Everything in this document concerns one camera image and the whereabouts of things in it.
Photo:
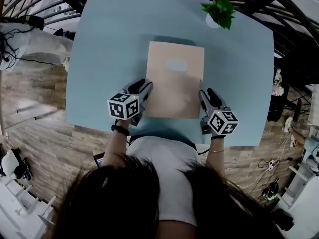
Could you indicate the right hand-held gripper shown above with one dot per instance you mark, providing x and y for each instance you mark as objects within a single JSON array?
[{"x": 222, "y": 122}]

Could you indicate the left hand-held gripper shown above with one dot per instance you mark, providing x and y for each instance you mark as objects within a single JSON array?
[{"x": 123, "y": 106}]

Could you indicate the tan paper folder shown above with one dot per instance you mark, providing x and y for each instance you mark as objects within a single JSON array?
[{"x": 174, "y": 91}]

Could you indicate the person's right forearm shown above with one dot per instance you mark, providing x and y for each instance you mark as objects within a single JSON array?
[{"x": 215, "y": 158}]

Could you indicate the person's left forearm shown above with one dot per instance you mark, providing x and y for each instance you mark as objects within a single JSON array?
[{"x": 115, "y": 146}]

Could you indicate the black wristband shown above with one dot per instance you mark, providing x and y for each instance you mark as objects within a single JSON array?
[{"x": 120, "y": 130}]

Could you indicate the person's white shirt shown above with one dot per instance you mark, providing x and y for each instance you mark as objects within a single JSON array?
[{"x": 164, "y": 163}]

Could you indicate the pale flower bouquet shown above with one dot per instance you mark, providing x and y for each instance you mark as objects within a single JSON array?
[{"x": 277, "y": 83}]

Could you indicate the white plant pot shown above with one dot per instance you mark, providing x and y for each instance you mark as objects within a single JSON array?
[{"x": 211, "y": 22}]

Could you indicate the black chair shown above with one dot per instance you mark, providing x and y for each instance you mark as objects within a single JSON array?
[{"x": 280, "y": 103}]

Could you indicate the tablet with blue screen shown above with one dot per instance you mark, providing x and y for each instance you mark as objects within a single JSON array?
[{"x": 99, "y": 161}]

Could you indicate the green potted plant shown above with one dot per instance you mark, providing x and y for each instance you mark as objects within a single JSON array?
[{"x": 220, "y": 10}]

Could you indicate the white power strip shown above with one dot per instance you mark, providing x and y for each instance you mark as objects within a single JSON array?
[{"x": 271, "y": 164}]

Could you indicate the black and green shoes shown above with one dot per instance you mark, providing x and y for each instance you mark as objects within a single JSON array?
[{"x": 270, "y": 190}]

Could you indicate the white cloth cover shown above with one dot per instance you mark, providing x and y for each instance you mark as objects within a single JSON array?
[{"x": 42, "y": 46}]

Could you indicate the black bag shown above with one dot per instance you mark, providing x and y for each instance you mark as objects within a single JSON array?
[{"x": 282, "y": 219}]

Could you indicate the black backpack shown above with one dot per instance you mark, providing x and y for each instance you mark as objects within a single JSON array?
[{"x": 23, "y": 167}]

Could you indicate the white pillow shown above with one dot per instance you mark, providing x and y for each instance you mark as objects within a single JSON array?
[{"x": 10, "y": 163}]

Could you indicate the white wooden shelf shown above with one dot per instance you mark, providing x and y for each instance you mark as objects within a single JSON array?
[{"x": 22, "y": 208}]

